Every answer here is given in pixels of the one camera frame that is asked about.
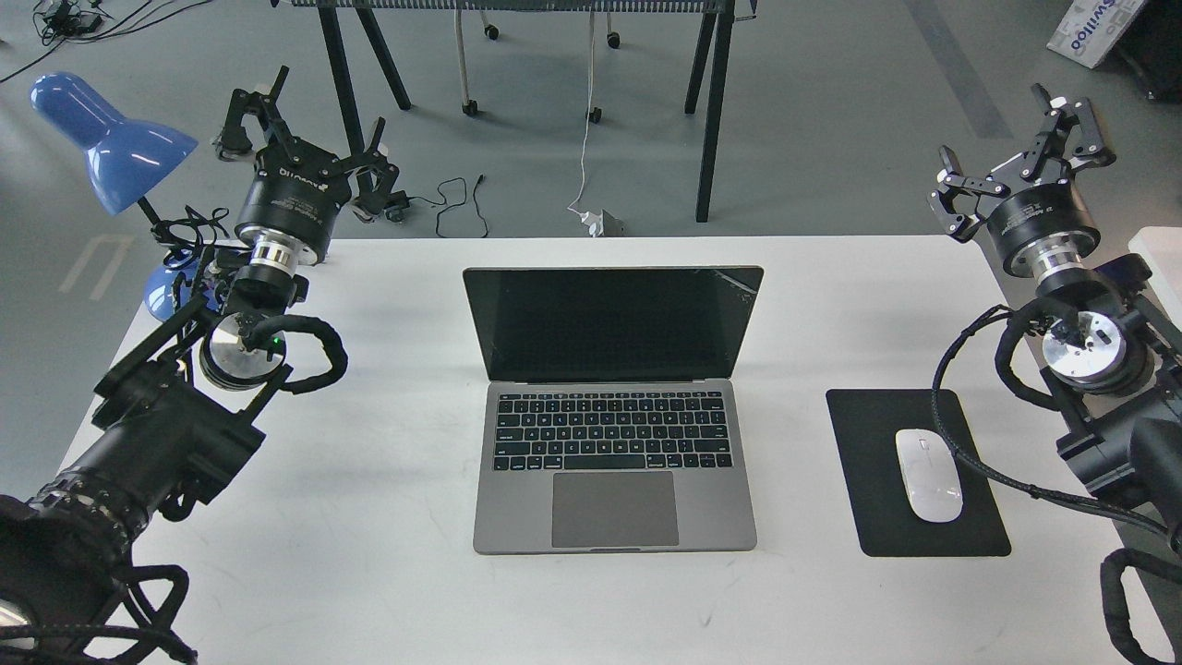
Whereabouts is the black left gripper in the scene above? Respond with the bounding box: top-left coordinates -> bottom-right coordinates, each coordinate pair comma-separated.
215,65 -> 400,257

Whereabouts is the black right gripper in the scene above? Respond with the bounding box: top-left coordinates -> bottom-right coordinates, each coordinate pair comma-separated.
928,83 -> 1116,261

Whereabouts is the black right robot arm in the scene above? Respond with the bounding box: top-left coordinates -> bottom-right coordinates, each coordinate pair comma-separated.
929,84 -> 1181,664

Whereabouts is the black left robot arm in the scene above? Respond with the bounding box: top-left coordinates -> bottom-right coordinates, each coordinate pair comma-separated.
4,67 -> 400,664

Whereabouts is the white cardboard box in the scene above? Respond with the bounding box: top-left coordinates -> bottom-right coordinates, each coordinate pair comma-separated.
1046,1 -> 1147,70

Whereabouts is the blue desk lamp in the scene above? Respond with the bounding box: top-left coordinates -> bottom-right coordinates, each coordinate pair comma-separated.
30,72 -> 199,321

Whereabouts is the white power adapter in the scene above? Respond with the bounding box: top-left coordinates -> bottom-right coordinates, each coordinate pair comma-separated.
579,210 -> 626,237

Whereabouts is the white computer mouse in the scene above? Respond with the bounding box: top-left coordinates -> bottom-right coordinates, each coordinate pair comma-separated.
895,429 -> 965,524

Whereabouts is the black mouse pad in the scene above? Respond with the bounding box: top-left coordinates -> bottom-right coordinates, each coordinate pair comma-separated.
825,389 -> 1009,558

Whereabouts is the grey open laptop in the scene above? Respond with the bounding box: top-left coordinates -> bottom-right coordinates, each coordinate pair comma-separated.
462,265 -> 764,555

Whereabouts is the black metal table frame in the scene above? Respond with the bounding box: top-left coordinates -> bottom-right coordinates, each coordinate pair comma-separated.
304,1 -> 736,224

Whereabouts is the black cable on floor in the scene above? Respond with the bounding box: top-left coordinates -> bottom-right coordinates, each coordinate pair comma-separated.
405,174 -> 491,239

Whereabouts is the white power cable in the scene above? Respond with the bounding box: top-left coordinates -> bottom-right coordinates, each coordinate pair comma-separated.
567,11 -> 599,219

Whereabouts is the black cable bundle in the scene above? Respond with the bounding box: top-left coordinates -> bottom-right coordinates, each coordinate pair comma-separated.
0,0 -> 213,84

